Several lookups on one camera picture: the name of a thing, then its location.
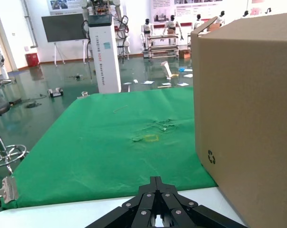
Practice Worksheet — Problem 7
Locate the grey wall pipe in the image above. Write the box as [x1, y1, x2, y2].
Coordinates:
[23, 0, 39, 49]

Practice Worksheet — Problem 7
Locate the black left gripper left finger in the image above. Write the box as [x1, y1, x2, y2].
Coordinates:
[85, 176, 157, 228]

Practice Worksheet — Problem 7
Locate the red white wall poster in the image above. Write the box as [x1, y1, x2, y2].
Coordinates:
[47, 0, 84, 12]

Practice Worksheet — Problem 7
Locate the black floor cable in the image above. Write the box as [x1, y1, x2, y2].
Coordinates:
[24, 94, 48, 109]

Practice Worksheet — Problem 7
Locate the tilted white carton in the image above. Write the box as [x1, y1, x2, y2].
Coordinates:
[161, 61, 173, 80]

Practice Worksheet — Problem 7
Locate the black round stool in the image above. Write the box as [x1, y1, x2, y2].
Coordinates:
[116, 46, 128, 64]

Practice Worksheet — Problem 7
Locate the white robot on pedestal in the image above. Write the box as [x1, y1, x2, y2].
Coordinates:
[80, 0, 131, 65]

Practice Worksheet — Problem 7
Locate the metal workbench rack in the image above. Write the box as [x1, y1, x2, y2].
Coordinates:
[147, 34, 180, 60]

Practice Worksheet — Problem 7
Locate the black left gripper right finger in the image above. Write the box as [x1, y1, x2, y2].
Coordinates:
[157, 176, 248, 228]

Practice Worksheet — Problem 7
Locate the beige door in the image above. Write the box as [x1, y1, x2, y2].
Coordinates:
[0, 10, 18, 72]

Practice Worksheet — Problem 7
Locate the dark display screen on stand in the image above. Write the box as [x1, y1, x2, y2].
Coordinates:
[41, 13, 92, 69]

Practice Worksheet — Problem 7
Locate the large brown cardboard box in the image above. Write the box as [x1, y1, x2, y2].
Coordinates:
[190, 11, 287, 228]

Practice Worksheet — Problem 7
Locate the black white floor device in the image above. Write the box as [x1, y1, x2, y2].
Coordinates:
[48, 87, 64, 98]

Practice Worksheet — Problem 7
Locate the white Tianqing robot pedestal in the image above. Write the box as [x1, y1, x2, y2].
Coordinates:
[88, 14, 122, 94]

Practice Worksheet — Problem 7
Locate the wide wall info board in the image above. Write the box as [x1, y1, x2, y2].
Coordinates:
[150, 0, 224, 24]

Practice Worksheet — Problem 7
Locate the large metal table clamp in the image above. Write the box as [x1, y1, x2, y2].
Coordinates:
[0, 176, 20, 206]

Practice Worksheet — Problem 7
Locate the green table cloth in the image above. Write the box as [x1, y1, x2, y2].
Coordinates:
[0, 86, 219, 209]

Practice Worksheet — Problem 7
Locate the red bin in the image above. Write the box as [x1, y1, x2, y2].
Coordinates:
[25, 53, 39, 68]

